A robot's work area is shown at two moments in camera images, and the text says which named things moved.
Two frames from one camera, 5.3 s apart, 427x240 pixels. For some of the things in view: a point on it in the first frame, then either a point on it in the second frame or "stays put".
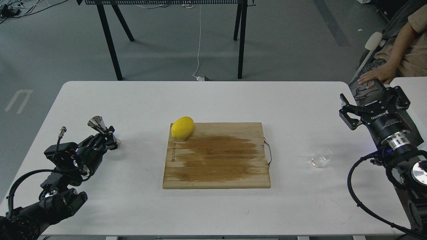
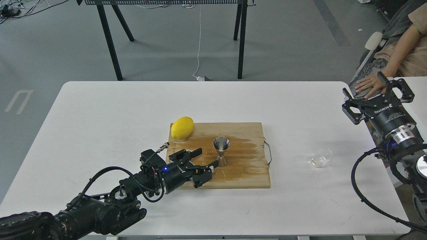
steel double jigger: (97, 121) → (221, 144)
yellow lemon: (182, 127) stays put
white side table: (415, 89) stays put
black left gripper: (89, 152) → (173, 174)
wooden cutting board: (218, 155) stays put
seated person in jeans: (403, 53) stays put
